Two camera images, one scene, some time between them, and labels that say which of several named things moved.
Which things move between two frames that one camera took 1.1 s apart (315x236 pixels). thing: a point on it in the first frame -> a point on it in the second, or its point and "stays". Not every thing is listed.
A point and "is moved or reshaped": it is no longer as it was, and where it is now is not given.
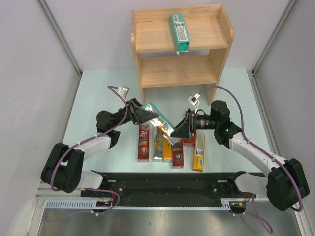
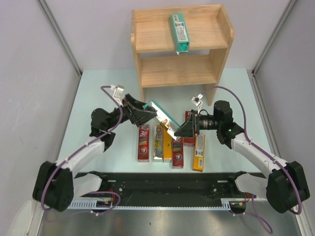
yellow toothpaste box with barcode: (199, 154) stays
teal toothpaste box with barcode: (180, 32) stays
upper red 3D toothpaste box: (190, 141) stays
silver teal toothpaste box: (162, 124) is moved or reshaped
